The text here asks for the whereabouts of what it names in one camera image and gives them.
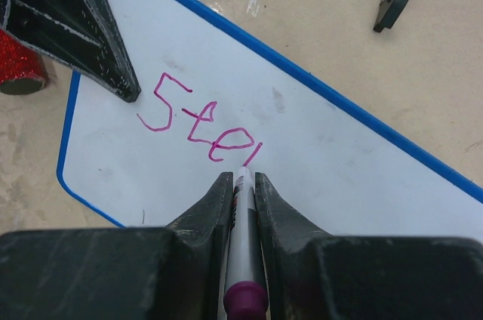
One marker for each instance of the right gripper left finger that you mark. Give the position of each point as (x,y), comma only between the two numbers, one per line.
(170,272)

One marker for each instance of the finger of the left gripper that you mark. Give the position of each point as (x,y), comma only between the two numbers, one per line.
(80,34)

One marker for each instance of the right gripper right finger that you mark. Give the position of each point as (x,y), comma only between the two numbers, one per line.
(315,275)

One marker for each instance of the purple whiteboard marker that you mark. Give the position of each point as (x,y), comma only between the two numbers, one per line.
(245,294)

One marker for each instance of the blue framed whiteboard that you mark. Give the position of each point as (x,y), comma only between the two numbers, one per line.
(214,99)

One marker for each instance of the red glitter microphone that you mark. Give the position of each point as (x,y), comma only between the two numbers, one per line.
(22,70)

